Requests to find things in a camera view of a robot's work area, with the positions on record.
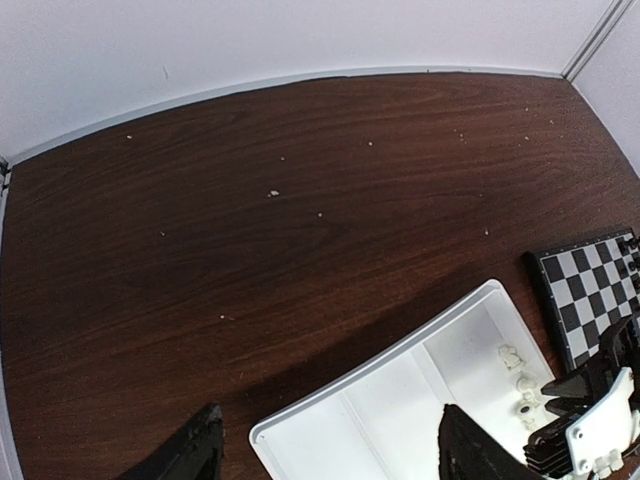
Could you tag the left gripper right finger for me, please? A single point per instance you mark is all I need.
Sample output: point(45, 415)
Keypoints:
point(466, 451)

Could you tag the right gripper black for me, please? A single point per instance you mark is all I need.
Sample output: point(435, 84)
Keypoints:
point(584, 386)

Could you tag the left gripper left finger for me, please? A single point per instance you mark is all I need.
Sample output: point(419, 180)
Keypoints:
point(192, 452)

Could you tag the black white chess board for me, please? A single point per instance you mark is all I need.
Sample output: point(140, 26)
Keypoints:
point(584, 287)

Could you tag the white plastic compartment tray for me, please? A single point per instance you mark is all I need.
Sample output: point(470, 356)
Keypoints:
point(380, 420)

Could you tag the white knight in tray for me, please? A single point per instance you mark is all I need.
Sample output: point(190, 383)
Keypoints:
point(511, 358)

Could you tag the right aluminium corner post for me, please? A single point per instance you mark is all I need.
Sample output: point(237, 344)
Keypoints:
point(601, 31)

